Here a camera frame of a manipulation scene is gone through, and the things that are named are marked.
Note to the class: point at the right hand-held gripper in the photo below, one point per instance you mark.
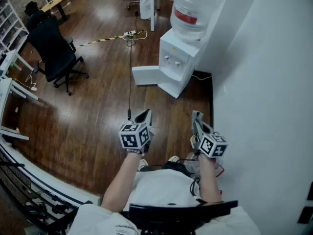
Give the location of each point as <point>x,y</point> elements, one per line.
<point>211,144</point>

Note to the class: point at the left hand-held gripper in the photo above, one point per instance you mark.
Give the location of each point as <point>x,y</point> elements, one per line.
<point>132,138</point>

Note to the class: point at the white water dispenser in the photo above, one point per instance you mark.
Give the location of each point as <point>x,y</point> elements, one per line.
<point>176,48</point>

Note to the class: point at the person's left forearm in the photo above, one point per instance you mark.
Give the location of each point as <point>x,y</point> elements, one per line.
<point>122,180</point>

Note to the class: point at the person's right forearm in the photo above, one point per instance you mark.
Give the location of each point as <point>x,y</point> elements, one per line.
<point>207,180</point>

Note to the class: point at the large wrapped water bottle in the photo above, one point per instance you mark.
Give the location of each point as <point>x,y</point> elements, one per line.
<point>195,8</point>

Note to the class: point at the person's right white shoe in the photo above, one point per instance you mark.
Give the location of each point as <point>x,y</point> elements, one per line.
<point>173,158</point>

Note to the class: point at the person's white shoe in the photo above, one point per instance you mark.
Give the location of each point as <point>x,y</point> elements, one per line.
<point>173,158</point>
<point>143,164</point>

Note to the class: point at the person's left white shoe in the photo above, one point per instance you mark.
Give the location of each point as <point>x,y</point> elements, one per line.
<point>143,164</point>

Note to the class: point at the person's black trousers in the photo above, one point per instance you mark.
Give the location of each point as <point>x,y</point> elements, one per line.
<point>171,166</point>

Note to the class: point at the person's white shirt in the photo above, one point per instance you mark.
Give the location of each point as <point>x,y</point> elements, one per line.
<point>161,187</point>

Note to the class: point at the white power strip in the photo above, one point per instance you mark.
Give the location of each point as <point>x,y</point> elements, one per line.
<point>129,34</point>

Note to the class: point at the yellow black floor tape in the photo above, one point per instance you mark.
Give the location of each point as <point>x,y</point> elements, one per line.
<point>97,40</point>

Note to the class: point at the black office chair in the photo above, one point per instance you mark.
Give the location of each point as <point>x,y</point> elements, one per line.
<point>56,55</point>

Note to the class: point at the white hanging garment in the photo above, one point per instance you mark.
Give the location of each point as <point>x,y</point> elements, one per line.
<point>145,1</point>

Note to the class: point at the yellow wooden table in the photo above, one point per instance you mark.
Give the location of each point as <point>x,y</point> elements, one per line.
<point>55,0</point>

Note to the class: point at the white shelf rack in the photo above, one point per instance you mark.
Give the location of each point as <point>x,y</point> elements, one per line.
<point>9,26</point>

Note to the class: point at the black chest mount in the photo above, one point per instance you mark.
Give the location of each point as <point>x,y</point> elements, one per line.
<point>181,212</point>

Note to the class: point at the white desk frame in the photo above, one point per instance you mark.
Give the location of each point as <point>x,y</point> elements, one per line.
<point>14,65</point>
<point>9,132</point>

